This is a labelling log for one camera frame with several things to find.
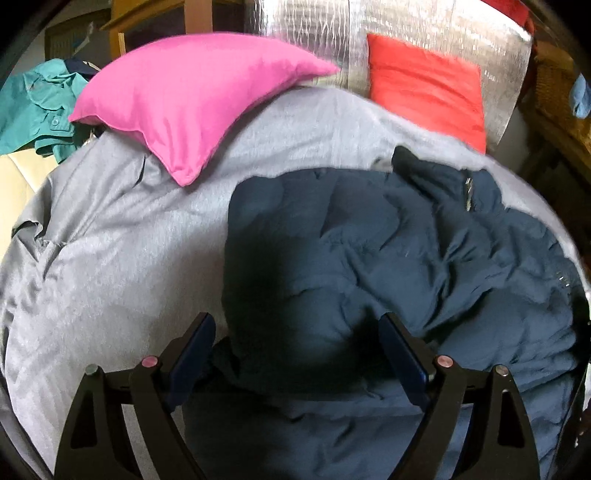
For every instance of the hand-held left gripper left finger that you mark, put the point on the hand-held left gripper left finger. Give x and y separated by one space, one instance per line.
189 360

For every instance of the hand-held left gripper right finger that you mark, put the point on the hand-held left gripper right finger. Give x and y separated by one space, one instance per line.
406 364

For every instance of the large wicker basket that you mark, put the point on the large wicker basket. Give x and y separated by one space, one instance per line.
551 87

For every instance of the red cloth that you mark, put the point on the red cloth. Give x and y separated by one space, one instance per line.
510 9

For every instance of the dark patterned cloth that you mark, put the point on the dark patterned cloth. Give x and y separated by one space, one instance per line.
83 67

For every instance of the grey bed sheet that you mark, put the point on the grey bed sheet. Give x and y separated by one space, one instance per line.
115 258

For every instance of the silver foil mat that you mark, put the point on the silver foil mat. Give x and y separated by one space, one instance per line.
323 27

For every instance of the teal shirt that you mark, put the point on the teal shirt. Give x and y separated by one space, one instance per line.
27 106

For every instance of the pink pillow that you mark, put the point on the pink pillow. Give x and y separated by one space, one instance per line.
184 92

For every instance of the navy quilted jacket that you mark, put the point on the navy quilted jacket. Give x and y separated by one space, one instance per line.
369 254

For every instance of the light blue cloth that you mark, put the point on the light blue cloth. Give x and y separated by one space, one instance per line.
581 94

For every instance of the cream sofa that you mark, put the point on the cream sofa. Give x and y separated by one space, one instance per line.
18 184

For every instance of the red-orange pillow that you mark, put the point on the red-orange pillow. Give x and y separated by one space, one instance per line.
425 87

